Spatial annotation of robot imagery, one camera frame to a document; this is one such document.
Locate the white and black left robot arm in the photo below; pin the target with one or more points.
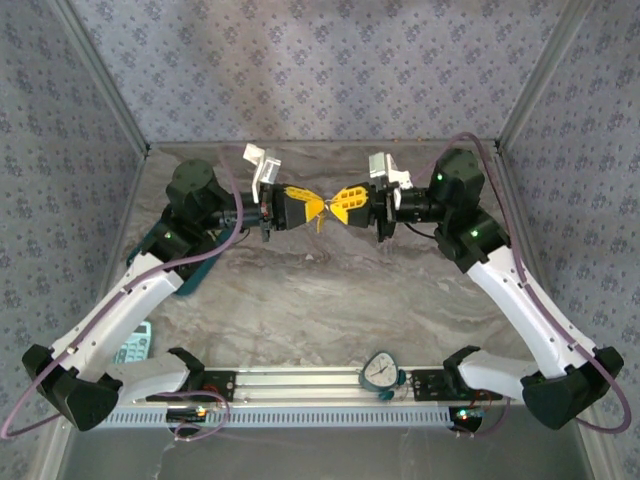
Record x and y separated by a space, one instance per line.
125 305

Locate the teal alarm clock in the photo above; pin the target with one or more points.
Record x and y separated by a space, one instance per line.
380 372

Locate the aluminium table edge rail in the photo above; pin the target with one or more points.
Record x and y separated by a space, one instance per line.
510 170
136 175

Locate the light blue calculator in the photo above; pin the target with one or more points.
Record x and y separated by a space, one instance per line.
135 345

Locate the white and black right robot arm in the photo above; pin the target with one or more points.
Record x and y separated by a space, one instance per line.
515 305

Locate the aluminium frame post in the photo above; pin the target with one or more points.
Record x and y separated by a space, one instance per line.
104 75
540 75

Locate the teal checkered pencil case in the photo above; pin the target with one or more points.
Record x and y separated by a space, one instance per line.
197 280

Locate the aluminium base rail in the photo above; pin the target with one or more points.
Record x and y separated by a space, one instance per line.
300 382

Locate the small electronics board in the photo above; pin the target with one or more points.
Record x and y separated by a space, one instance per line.
195 414
467 417

